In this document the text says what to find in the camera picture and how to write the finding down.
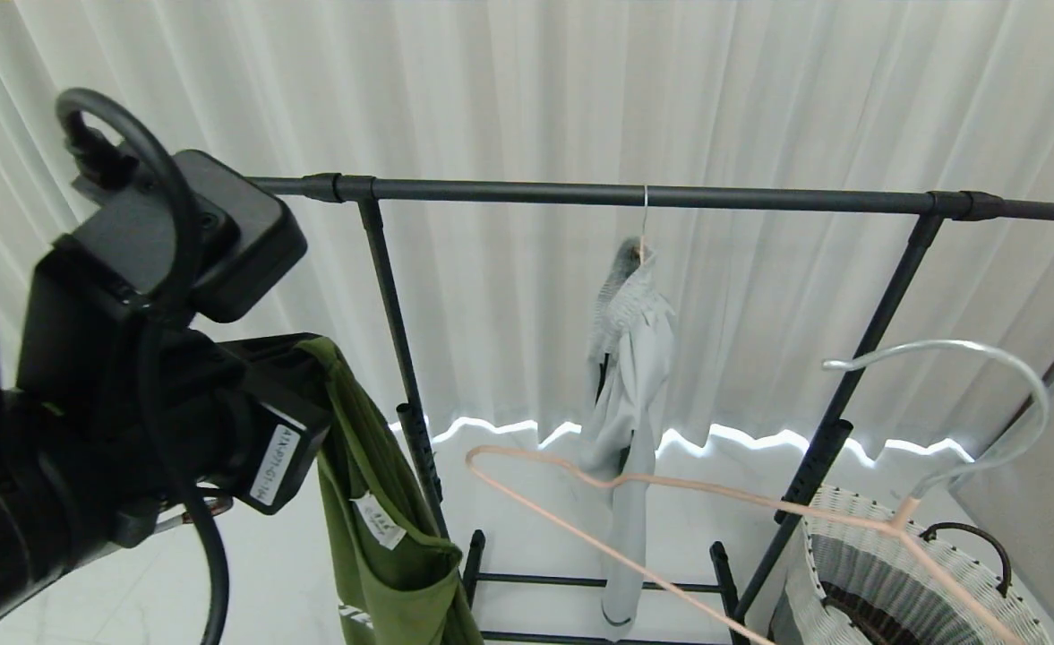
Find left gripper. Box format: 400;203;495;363
146;345;330;516

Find green garment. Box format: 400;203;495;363
298;336;484;645

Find pale grey shorts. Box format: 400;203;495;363
578;236;678;641

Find pink clothes hanger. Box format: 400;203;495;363
466;339;1052;645
636;184;653;266

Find black clothes rack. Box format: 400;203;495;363
247;173;1054;645

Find white laundry basket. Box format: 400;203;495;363
767;486;1054;645

